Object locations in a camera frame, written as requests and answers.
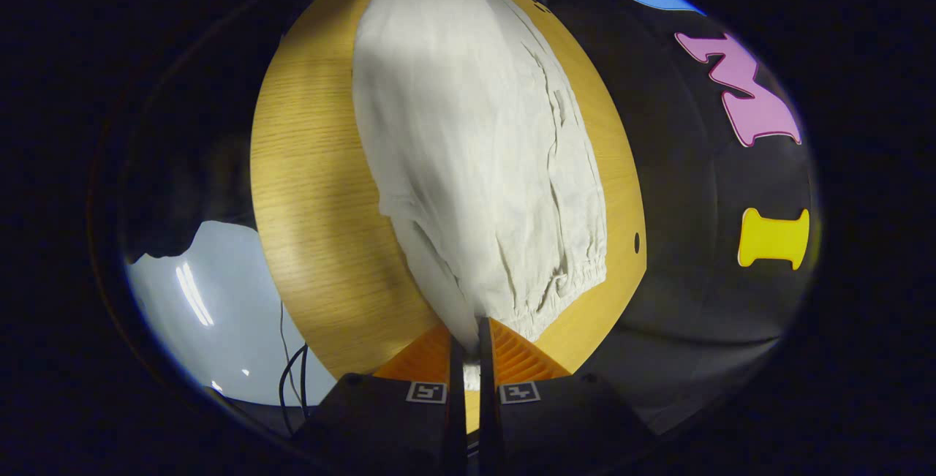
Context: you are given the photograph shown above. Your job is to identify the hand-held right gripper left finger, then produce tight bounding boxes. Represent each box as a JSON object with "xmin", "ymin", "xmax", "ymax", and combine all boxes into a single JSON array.
[{"xmin": 292, "ymin": 322, "xmax": 467, "ymax": 476}]

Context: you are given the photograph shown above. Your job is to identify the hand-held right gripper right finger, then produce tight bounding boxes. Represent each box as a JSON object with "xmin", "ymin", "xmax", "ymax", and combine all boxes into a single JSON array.
[{"xmin": 479, "ymin": 317, "xmax": 659, "ymax": 476}]

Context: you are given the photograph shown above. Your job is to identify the white jeans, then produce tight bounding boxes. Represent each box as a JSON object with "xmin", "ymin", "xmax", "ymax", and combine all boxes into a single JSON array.
[{"xmin": 352, "ymin": 0, "xmax": 609, "ymax": 360}]

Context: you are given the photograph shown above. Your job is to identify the black backdrop cloth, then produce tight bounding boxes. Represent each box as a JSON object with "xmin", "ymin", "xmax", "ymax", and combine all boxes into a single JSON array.
[{"xmin": 468, "ymin": 0, "xmax": 821, "ymax": 437}]

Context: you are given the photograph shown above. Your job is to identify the black cable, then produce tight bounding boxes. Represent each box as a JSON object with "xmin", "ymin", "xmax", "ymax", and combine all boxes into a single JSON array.
[{"xmin": 278, "ymin": 343, "xmax": 312, "ymax": 437}]

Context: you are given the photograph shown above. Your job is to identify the thin cable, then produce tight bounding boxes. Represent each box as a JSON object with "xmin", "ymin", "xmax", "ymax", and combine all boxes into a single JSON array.
[{"xmin": 279, "ymin": 299, "xmax": 304, "ymax": 405}]

